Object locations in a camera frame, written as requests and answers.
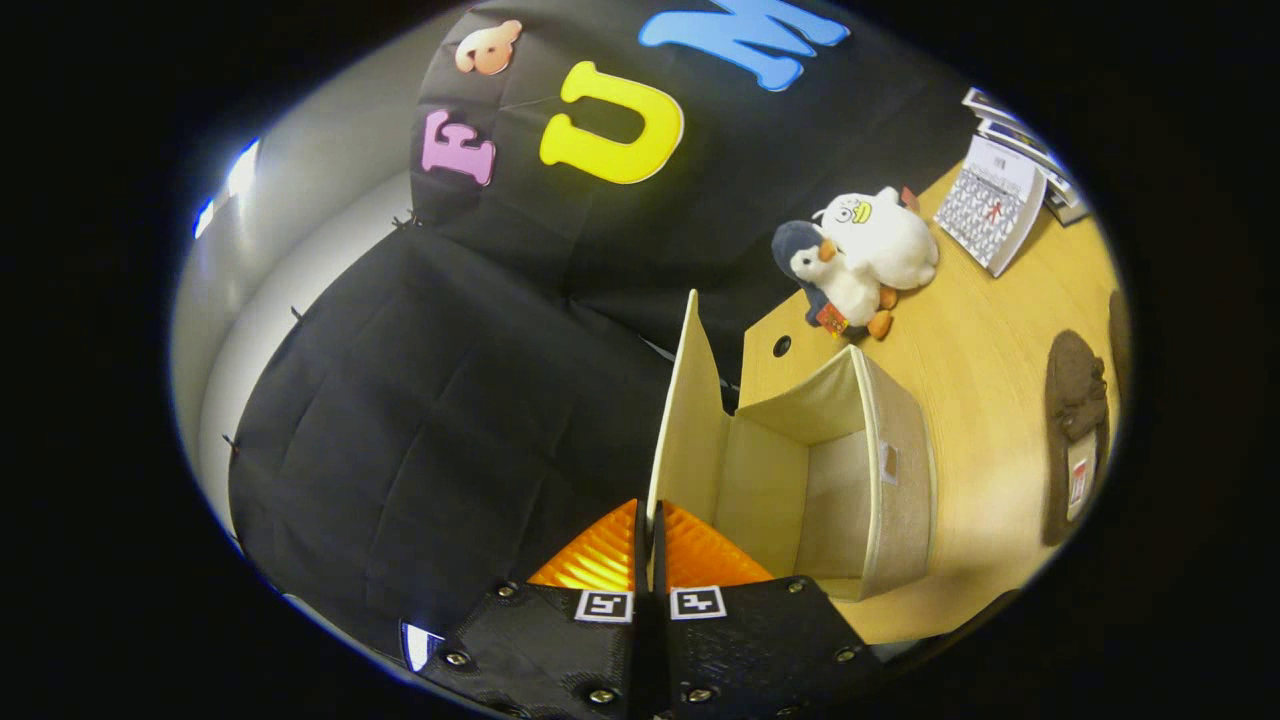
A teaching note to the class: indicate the brown fuzzy shoe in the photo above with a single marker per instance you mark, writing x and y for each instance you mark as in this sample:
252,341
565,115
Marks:
1120,335
1075,390

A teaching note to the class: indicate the white paperback book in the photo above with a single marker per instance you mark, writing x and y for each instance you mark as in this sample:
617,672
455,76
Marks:
1060,188

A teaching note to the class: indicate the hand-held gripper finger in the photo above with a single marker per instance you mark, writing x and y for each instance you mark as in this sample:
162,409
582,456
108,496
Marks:
641,600
661,600

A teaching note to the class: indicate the white book blue photo cover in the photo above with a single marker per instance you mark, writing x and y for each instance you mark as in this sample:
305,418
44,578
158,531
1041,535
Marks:
1020,145

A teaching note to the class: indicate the large ceiling light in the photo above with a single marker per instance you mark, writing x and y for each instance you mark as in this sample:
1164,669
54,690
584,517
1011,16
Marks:
243,170

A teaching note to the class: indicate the beige fabric storage box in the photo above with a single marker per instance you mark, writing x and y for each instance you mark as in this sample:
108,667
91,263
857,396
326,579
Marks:
900,480

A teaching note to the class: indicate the white duck plush toy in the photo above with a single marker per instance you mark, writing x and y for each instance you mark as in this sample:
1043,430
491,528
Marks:
890,245

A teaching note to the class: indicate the penguin plush toy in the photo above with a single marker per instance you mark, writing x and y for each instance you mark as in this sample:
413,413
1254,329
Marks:
840,285

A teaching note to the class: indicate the patterned cover book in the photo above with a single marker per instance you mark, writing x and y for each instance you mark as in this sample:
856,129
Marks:
990,210

